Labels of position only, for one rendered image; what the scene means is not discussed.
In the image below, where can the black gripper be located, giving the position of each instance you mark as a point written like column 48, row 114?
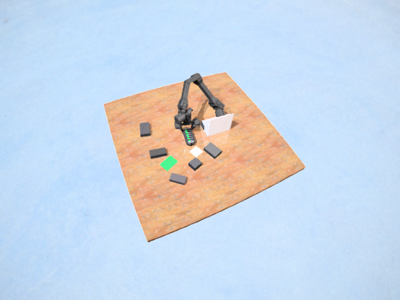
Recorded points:
column 195, row 122

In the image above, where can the dark grey switch control unit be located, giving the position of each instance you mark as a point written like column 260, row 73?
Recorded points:
column 189, row 137

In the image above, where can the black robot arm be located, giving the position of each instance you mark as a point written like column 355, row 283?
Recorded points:
column 183, row 112

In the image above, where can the flat green square tile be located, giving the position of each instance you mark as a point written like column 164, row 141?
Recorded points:
column 168, row 163

